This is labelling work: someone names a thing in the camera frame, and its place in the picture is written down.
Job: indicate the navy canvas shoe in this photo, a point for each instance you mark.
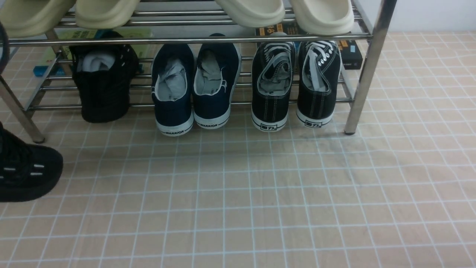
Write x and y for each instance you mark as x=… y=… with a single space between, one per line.
x=217 y=72
x=171 y=90

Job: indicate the black laced canvas shoe left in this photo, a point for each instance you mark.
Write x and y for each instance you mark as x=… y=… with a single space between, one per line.
x=272 y=77

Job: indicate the black laced canvas shoe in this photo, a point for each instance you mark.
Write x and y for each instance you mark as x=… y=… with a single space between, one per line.
x=319 y=70
x=272 y=77

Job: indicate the silver metal shoe rack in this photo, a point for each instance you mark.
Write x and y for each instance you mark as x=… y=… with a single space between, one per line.
x=353 y=85

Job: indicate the black laced canvas shoe right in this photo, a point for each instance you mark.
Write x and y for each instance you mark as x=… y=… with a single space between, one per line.
x=319 y=70

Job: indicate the cream slipper far left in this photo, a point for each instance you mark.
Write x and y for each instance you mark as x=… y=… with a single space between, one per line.
x=27 y=18

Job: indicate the navy canvas shoe left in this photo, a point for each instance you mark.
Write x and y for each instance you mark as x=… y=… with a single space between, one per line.
x=171 y=90

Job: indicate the cream slipper far right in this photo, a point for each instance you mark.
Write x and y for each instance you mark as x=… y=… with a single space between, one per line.
x=324 y=17

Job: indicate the cream slipper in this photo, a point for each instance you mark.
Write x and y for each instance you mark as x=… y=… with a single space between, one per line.
x=104 y=14
x=27 y=18
x=324 y=17
x=254 y=13

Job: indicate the black knit sneaker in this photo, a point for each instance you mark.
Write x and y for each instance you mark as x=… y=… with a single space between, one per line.
x=103 y=74
x=27 y=171

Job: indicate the navy canvas shoe right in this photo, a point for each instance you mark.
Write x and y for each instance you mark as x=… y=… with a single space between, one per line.
x=217 y=72

